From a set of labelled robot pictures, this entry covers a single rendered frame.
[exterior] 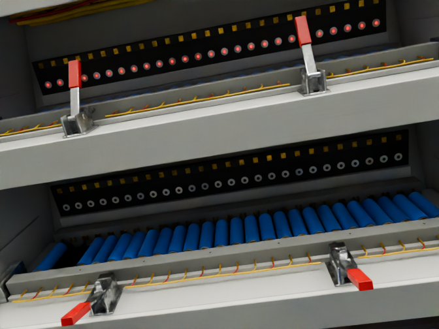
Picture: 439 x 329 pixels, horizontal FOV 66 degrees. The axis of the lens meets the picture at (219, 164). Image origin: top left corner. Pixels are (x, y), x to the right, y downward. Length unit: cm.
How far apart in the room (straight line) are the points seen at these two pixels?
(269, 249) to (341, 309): 10
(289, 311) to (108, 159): 25
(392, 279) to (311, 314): 9
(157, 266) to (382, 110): 30
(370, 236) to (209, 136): 21
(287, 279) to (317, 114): 18
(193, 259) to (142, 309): 8
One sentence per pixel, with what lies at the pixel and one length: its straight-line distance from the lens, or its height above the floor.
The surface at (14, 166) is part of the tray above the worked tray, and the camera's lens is 45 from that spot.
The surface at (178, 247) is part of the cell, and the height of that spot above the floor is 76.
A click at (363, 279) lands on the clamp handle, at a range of 33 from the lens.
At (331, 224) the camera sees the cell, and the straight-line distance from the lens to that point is 45.
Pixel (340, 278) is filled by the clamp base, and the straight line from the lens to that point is 39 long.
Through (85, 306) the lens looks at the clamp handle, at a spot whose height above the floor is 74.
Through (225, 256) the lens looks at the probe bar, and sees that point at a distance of 41.
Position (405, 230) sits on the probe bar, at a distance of 44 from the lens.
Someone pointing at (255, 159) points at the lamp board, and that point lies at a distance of 51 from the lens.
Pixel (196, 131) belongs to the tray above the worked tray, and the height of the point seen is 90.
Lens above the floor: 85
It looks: 1 degrees up
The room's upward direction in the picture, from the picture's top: 9 degrees counter-clockwise
